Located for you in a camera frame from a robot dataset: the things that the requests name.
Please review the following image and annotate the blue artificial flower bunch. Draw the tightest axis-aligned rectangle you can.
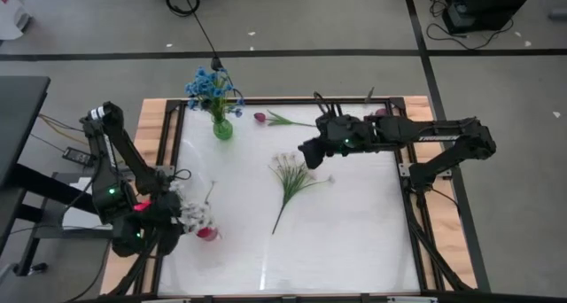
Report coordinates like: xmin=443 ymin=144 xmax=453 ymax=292
xmin=184 ymin=66 xmax=246 ymax=120

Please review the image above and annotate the black table frame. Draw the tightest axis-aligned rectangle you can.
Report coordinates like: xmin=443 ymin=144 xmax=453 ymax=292
xmin=132 ymin=97 xmax=478 ymax=303

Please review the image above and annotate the long black floor cable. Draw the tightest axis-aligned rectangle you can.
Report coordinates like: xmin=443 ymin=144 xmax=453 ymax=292
xmin=165 ymin=0 xmax=245 ymax=101

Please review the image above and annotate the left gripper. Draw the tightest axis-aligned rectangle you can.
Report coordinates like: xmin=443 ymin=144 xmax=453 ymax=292
xmin=145 ymin=191 xmax=185 ymax=256

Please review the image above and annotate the wooden table board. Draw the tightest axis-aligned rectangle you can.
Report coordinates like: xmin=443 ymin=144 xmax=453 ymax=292
xmin=99 ymin=97 xmax=479 ymax=298

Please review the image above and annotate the black floor equipment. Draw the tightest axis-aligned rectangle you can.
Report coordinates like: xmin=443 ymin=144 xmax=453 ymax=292
xmin=441 ymin=0 xmax=542 ymax=35

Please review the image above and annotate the green glass vase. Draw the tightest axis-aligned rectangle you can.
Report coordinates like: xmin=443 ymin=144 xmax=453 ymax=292
xmin=212 ymin=115 xmax=235 ymax=141

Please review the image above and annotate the white artificial flower bunch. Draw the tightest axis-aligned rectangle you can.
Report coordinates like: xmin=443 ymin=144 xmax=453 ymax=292
xmin=268 ymin=151 xmax=336 ymax=236
xmin=169 ymin=180 xmax=219 ymax=238

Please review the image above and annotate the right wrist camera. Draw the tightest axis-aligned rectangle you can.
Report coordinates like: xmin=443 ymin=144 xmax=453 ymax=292
xmin=315 ymin=111 xmax=345 ymax=136

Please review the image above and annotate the black cable bundle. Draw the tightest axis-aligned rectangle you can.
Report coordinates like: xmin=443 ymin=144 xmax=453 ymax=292
xmin=105 ymin=245 xmax=165 ymax=298
xmin=407 ymin=191 xmax=471 ymax=295

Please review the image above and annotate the white floor object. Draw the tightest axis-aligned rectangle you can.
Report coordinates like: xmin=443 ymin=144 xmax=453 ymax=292
xmin=0 ymin=0 xmax=31 ymax=42

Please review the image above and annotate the black power adapter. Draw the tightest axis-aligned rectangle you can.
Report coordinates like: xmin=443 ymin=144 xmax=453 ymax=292
xmin=61 ymin=146 xmax=97 ymax=168

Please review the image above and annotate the black side desk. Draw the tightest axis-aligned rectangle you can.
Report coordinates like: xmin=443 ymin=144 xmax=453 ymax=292
xmin=0 ymin=75 xmax=121 ymax=277

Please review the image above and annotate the white paper box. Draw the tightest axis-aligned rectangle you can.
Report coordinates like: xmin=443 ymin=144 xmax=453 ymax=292
xmin=60 ymin=176 xmax=114 ymax=232

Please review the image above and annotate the dark red artificial tulip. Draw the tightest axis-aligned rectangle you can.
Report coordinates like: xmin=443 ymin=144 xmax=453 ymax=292
xmin=252 ymin=110 xmax=316 ymax=128

